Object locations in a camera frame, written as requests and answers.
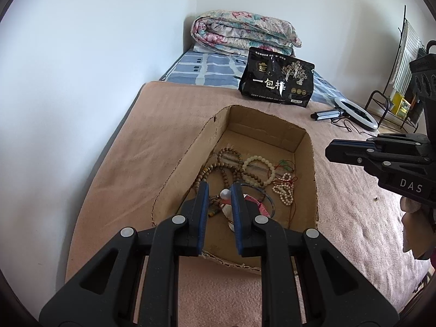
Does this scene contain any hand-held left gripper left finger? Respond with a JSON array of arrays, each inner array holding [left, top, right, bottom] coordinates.
[[38, 181, 209, 327]]

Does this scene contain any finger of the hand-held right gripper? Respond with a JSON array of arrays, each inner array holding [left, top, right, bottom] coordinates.
[[325, 145, 427, 178], [332, 133, 431, 153]]

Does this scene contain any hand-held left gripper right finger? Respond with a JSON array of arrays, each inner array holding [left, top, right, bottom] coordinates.
[[231, 182, 400, 327]]

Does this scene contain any white pendant with pink ribbon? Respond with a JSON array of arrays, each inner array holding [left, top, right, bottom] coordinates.
[[218, 189, 270, 234]]

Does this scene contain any thin blue bangle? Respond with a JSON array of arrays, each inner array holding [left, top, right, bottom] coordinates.
[[240, 184, 277, 218]]

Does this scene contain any brown wooden bead necklace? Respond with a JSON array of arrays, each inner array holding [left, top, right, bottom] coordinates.
[[192, 147, 246, 219]]

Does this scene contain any small white bead bracelet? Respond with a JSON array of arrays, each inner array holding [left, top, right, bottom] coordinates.
[[272, 173, 295, 207]]

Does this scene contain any green jade pendant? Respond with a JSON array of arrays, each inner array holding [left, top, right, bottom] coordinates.
[[277, 158, 297, 175]]

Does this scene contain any pale jade bead bracelet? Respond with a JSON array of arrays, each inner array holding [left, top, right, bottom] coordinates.
[[241, 155, 277, 187]]

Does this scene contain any cardboard box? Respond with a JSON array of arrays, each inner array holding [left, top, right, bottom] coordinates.
[[150, 105, 320, 275]]

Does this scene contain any person's right hand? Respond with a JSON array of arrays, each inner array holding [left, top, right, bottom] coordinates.
[[400, 196, 435, 261]]

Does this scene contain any yellow box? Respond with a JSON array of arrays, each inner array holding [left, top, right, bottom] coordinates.
[[392, 92, 411, 118]]

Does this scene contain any black metal rack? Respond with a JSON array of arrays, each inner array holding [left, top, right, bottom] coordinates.
[[364, 5, 426, 133]]

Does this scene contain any striped hanging cloth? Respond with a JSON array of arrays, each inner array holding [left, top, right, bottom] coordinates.
[[392, 20, 423, 91]]

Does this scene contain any pink blanket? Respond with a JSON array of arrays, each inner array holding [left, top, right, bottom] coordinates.
[[65, 81, 436, 327]]

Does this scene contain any black snack bag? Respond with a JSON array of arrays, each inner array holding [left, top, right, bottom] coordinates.
[[238, 47, 316, 109]]

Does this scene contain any blue checked bed sheet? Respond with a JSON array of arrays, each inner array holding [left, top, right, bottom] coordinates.
[[160, 49, 344, 104]]

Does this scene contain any folded floral quilt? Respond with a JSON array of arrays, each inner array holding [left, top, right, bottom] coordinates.
[[191, 10, 302, 57]]

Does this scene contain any thin black cable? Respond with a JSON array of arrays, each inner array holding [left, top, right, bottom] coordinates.
[[335, 117, 367, 133]]

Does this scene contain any white ring light with tripod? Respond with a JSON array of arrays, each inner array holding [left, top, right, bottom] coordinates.
[[311, 96, 379, 131]]

